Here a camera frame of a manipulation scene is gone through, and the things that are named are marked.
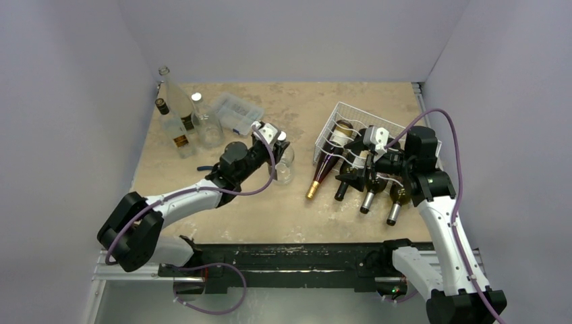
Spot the amber bottle gold foil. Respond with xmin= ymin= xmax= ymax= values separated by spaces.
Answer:
xmin=306 ymin=119 xmax=354 ymax=199

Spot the round clear bottle silver cap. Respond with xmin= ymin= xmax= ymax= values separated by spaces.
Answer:
xmin=191 ymin=92 xmax=224 ymax=149

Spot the square bottle gold black cap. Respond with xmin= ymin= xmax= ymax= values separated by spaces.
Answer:
xmin=154 ymin=98 xmax=196 ymax=159

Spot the tall clear glass bottle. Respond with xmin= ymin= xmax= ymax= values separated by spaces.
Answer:
xmin=158 ymin=65 xmax=197 ymax=134

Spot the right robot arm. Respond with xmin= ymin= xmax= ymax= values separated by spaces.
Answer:
xmin=343 ymin=126 xmax=507 ymax=323

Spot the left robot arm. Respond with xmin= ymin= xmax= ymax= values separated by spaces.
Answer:
xmin=96 ymin=138 xmax=290 ymax=276

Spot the dark bottle black cap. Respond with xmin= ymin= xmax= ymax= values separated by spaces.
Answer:
xmin=334 ymin=145 xmax=369 ymax=201

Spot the dark green bottle silver cap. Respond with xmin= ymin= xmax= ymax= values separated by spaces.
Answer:
xmin=360 ymin=176 xmax=388 ymax=214

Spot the clear plastic compartment box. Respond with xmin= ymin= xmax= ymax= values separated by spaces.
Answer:
xmin=212 ymin=92 xmax=264 ymax=136

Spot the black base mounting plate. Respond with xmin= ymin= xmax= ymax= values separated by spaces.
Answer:
xmin=159 ymin=239 xmax=433 ymax=294

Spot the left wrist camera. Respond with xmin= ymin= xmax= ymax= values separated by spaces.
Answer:
xmin=251 ymin=121 xmax=283 ymax=146

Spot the white wire wine rack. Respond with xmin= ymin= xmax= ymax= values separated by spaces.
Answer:
xmin=312 ymin=101 xmax=443 ymax=198

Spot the aluminium frame rail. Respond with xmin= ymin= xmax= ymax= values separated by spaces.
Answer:
xmin=80 ymin=249 xmax=164 ymax=324

